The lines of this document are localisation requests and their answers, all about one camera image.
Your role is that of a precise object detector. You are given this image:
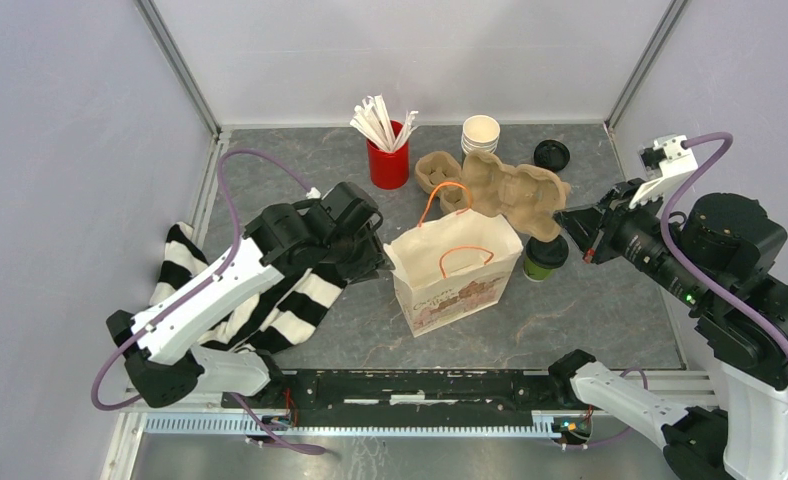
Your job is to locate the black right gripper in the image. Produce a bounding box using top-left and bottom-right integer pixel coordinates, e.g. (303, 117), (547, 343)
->
(553, 173), (717, 306)

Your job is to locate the black plastic cup lid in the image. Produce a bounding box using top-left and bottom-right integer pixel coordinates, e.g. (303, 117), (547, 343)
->
(525, 236), (569, 270)

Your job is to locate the brown pulp cup carrier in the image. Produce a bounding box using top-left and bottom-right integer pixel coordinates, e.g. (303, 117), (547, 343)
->
(461, 150), (571, 242)

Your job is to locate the green paper coffee cup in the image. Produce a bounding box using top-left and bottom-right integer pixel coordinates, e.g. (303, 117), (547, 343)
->
(523, 258), (554, 282)

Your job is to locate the beige paper gift bag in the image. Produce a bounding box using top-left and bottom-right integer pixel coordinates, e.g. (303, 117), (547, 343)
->
(384, 181), (523, 337)

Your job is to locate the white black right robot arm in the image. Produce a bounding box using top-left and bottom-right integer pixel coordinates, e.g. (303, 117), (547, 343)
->
(547, 179), (788, 479)

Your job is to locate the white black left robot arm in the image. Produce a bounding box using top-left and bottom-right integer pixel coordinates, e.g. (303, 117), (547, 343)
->
(106, 182), (391, 408)

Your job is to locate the stack of black lids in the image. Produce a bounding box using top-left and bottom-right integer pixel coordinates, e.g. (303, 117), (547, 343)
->
(533, 139), (571, 173)

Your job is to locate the black white striped cloth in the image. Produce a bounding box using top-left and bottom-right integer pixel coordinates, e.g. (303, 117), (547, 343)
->
(149, 222), (347, 354)

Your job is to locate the red straw holder cup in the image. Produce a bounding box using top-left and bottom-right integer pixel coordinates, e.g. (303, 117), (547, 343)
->
(366, 140), (410, 190)

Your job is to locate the stack of paper cups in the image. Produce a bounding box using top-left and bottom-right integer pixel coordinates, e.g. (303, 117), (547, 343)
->
(461, 115), (501, 155)

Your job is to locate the white wrapped straws bundle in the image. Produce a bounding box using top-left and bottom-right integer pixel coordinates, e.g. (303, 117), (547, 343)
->
(349, 95), (419, 153)

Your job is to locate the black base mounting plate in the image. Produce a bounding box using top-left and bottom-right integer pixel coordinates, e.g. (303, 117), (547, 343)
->
(246, 369), (590, 427)

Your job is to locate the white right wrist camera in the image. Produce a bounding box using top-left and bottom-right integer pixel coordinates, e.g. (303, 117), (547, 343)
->
(629, 135), (698, 209)

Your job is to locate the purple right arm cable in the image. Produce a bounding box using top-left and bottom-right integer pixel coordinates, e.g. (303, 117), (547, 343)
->
(562, 131), (788, 480)

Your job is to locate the white slotted cable duct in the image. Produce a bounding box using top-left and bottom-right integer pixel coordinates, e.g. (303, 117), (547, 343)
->
(143, 412), (560, 440)

